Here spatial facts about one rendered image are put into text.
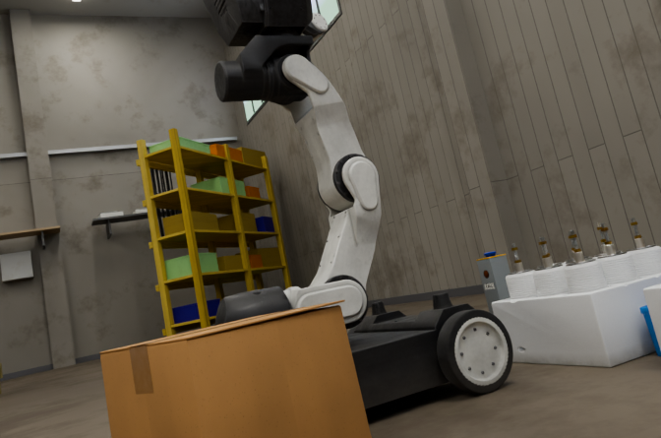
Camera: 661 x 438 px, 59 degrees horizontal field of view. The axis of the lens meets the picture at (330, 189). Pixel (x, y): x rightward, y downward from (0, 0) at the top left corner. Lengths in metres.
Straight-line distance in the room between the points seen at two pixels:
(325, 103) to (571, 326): 0.88
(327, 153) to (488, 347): 0.67
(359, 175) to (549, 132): 3.13
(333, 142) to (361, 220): 0.24
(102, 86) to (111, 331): 4.10
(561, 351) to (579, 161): 2.88
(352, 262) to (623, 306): 0.69
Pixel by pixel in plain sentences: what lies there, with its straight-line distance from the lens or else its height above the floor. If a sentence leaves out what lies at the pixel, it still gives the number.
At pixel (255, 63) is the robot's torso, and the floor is 0.96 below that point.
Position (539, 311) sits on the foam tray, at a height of 0.14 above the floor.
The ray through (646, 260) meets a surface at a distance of 1.82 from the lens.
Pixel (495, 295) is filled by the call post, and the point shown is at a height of 0.19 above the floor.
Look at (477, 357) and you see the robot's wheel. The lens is 1.52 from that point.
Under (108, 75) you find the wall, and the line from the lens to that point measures 10.93.
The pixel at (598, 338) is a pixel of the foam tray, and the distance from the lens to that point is 1.60.
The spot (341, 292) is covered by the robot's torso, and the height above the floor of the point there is 0.30.
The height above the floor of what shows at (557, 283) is 0.21.
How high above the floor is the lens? 0.32
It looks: 9 degrees up
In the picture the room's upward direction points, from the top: 12 degrees counter-clockwise
